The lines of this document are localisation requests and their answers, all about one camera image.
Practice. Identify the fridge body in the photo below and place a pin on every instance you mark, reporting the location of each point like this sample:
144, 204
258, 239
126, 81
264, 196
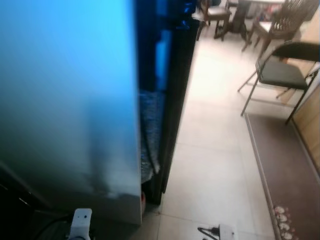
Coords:
177, 100

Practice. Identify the glossy fridge door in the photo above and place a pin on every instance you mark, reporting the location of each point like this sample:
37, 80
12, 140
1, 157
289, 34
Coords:
65, 75

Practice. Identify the light wood cabinet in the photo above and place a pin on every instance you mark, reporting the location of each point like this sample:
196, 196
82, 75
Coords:
310, 120

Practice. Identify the black folding chair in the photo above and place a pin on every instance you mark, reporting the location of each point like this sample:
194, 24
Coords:
280, 74

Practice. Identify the brown grey floor mat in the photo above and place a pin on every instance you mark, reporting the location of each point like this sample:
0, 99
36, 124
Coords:
290, 190

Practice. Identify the dark wooden chair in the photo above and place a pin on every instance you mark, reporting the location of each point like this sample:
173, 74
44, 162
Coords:
217, 11
285, 20

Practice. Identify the blue patterned bag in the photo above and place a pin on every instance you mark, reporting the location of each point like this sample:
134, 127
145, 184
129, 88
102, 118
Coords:
150, 130

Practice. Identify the dark pedestal dining table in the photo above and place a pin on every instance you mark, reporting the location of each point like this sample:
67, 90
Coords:
241, 20

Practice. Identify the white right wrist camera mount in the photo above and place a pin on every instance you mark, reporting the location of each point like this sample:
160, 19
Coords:
226, 232

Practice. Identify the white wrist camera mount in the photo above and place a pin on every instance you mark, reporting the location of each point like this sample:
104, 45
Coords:
226, 232
81, 222

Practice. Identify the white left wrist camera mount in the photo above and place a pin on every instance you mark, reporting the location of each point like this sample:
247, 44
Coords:
81, 222

